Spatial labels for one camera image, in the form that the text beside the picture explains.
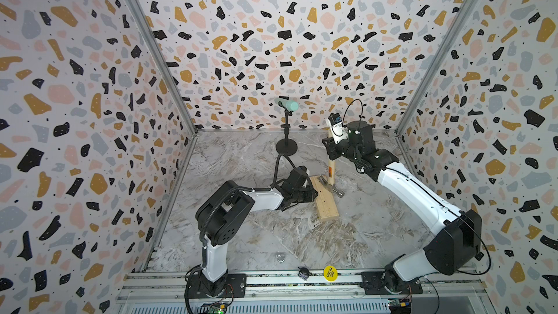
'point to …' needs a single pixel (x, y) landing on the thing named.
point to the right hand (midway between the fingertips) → (329, 138)
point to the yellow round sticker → (330, 273)
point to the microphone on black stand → (286, 147)
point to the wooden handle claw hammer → (330, 184)
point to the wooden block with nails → (325, 201)
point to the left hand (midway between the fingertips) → (323, 194)
